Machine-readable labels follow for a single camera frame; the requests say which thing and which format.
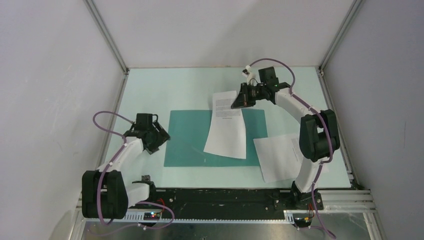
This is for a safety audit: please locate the aluminium frame left post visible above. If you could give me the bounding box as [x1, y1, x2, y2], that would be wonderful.
[83, 0, 129, 75]

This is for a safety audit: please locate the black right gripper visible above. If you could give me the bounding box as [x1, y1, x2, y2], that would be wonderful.
[230, 82, 266, 110]

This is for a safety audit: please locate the printed white paper sheet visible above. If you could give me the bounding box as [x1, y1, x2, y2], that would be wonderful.
[203, 90, 247, 159]

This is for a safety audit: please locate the left controller board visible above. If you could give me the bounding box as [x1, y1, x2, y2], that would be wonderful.
[143, 211, 162, 221]

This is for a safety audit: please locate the teal plastic folder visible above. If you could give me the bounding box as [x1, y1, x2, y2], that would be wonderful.
[163, 109, 268, 167]

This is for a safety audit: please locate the aluminium frame right post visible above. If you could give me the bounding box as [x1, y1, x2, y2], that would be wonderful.
[318, 0, 366, 72]

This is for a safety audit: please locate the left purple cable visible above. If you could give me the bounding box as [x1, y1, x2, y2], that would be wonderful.
[92, 110, 176, 231]

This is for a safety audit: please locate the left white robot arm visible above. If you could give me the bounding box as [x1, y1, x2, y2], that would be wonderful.
[81, 113, 171, 222]

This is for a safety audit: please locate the white paper sheet stack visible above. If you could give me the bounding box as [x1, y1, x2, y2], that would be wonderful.
[253, 134, 304, 183]

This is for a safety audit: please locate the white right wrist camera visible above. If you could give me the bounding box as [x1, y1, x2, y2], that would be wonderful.
[242, 65, 256, 84]

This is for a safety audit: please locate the right controller board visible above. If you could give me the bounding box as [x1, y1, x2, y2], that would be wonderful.
[293, 217, 313, 228]

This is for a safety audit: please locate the aluminium front frame rail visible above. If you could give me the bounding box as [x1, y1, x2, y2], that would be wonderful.
[76, 188, 377, 225]

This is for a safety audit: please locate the controller board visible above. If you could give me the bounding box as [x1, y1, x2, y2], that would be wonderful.
[143, 211, 162, 221]
[293, 217, 313, 228]

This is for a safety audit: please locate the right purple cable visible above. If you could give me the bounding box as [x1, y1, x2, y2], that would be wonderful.
[249, 58, 337, 240]

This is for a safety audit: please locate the purple cable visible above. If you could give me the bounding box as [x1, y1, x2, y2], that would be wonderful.
[92, 110, 176, 231]
[249, 58, 337, 240]

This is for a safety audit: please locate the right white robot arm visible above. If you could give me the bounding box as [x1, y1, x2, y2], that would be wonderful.
[231, 65, 341, 209]

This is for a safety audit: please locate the aluminium frame post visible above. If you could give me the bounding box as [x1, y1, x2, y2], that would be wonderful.
[83, 0, 129, 75]
[318, 0, 366, 72]

